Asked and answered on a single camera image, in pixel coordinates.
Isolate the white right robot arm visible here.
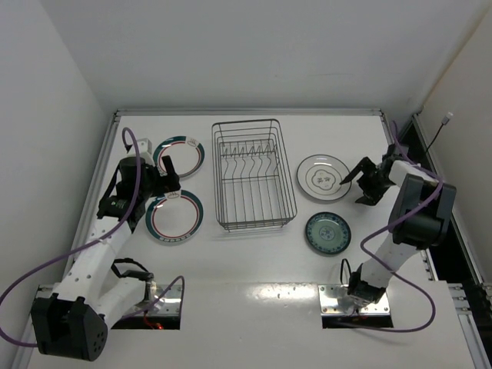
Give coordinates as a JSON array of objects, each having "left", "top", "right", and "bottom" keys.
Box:
[{"left": 341, "top": 145, "right": 457, "bottom": 308}]

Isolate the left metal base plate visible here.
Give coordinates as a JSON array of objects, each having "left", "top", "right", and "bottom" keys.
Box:
[{"left": 128, "top": 281, "right": 183, "bottom": 317}]

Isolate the metal base plate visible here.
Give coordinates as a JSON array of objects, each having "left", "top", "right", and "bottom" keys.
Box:
[
  {"left": 128, "top": 281, "right": 183, "bottom": 317},
  {"left": 318, "top": 284, "right": 391, "bottom": 317}
]

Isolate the aluminium table frame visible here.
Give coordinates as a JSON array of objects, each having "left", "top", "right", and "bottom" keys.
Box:
[{"left": 11, "top": 108, "right": 492, "bottom": 369}]

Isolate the small blue floral plate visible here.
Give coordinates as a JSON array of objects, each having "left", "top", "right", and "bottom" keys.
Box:
[{"left": 304, "top": 211, "right": 351, "bottom": 255}]

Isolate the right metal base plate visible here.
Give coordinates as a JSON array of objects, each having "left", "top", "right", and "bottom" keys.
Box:
[{"left": 318, "top": 284, "right": 391, "bottom": 317}]

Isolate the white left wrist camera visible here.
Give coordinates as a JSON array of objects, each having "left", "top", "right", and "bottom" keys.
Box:
[{"left": 137, "top": 138, "right": 152, "bottom": 156}]

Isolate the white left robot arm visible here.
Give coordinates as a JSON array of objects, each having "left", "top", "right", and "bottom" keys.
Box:
[{"left": 31, "top": 155, "right": 181, "bottom": 361}]

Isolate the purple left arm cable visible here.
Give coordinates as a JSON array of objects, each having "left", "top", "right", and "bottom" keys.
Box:
[{"left": 0, "top": 127, "right": 185, "bottom": 347}]

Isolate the green red rimmed plate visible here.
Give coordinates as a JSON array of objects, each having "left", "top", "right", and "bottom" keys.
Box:
[
  {"left": 145, "top": 190, "right": 204, "bottom": 244},
  {"left": 153, "top": 135, "right": 205, "bottom": 178}
]

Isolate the grey wire dish rack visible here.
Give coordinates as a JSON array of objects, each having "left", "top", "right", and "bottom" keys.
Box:
[{"left": 211, "top": 118, "right": 298, "bottom": 232}]

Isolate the black wall cable with plug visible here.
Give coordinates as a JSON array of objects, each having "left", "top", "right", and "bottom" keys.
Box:
[{"left": 424, "top": 111, "right": 454, "bottom": 155}]

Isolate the white plate with blue rim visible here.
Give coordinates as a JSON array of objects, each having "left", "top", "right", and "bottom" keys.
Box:
[{"left": 296, "top": 154, "right": 351, "bottom": 202}]

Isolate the near green red rimmed plate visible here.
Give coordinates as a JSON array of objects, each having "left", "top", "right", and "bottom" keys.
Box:
[{"left": 145, "top": 190, "right": 204, "bottom": 244}]

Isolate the far green red rimmed plate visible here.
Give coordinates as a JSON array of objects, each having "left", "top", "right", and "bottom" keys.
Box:
[{"left": 153, "top": 135, "right": 205, "bottom": 178}]

